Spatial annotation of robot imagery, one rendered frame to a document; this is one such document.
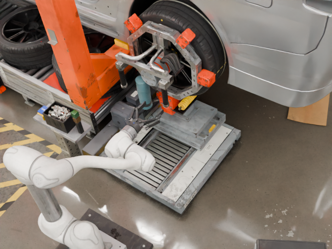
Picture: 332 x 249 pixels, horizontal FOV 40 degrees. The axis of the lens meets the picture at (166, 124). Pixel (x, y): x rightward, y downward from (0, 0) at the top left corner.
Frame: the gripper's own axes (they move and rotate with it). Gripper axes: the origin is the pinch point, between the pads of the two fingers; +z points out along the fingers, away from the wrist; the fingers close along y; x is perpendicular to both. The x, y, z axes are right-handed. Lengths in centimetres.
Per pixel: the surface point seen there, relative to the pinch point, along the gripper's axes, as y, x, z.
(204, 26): 4, 27, 52
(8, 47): -169, -34, 16
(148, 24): -26, 29, 35
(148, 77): -16.5, 2.2, 18.1
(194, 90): 8.3, -8.5, 32.3
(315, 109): 61, -83, 124
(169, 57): -2.6, 21.0, 23.5
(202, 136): 6, -66, 41
